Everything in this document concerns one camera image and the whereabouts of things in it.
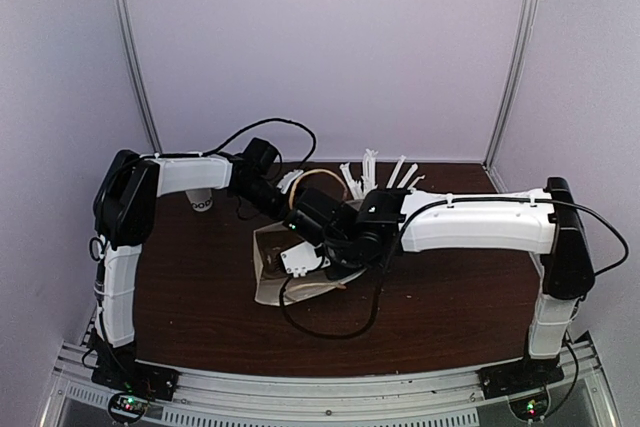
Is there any brown paper takeout bag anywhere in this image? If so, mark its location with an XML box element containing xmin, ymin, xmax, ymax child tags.
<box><xmin>251</xmin><ymin>168</ymin><xmax>366</xmax><ymax>308</ymax></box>

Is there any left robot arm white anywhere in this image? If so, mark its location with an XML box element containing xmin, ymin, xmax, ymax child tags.
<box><xmin>93</xmin><ymin>149</ymin><xmax>302</xmax><ymax>348</ymax></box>

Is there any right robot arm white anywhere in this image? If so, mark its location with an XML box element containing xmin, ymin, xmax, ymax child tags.
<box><xmin>321</xmin><ymin>177</ymin><xmax>596</xmax><ymax>389</ymax></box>

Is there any stack of white paper cups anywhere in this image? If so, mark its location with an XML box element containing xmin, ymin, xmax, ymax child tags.
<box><xmin>186</xmin><ymin>188</ymin><xmax>213</xmax><ymax>212</ymax></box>

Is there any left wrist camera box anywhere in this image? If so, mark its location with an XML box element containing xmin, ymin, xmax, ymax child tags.
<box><xmin>241</xmin><ymin>137</ymin><xmax>280</xmax><ymax>175</ymax></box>

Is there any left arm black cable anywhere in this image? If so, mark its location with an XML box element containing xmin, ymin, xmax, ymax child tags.
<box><xmin>199</xmin><ymin>117</ymin><xmax>318</xmax><ymax>178</ymax></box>

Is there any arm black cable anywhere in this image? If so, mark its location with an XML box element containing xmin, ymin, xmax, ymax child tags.
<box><xmin>199</xmin><ymin>117</ymin><xmax>318</xmax><ymax>178</ymax></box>
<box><xmin>277</xmin><ymin>241</ymin><xmax>401</xmax><ymax>341</ymax></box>

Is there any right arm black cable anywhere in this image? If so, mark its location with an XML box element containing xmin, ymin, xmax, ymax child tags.
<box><xmin>277</xmin><ymin>241</ymin><xmax>401</xmax><ymax>341</ymax></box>

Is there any aluminium front rail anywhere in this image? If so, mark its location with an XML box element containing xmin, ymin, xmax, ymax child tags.
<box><xmin>35</xmin><ymin>341</ymin><xmax>622</xmax><ymax>426</ymax></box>

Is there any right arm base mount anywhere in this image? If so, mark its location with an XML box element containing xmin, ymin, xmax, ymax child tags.
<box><xmin>478</xmin><ymin>342</ymin><xmax>564</xmax><ymax>424</ymax></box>

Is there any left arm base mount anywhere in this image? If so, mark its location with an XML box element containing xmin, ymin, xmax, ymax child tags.
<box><xmin>81</xmin><ymin>329</ymin><xmax>179</xmax><ymax>426</ymax></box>

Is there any left aluminium corner post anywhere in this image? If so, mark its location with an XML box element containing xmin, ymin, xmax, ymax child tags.
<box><xmin>113</xmin><ymin>0</ymin><xmax>163</xmax><ymax>152</ymax></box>

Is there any aluminium corner post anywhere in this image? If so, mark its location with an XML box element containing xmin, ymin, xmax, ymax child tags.
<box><xmin>483</xmin><ymin>0</ymin><xmax>539</xmax><ymax>171</ymax></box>
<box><xmin>113</xmin><ymin>0</ymin><xmax>163</xmax><ymax>152</ymax></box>

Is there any right aluminium corner post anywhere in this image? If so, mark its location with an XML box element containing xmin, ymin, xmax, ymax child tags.
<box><xmin>483</xmin><ymin>0</ymin><xmax>539</xmax><ymax>171</ymax></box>

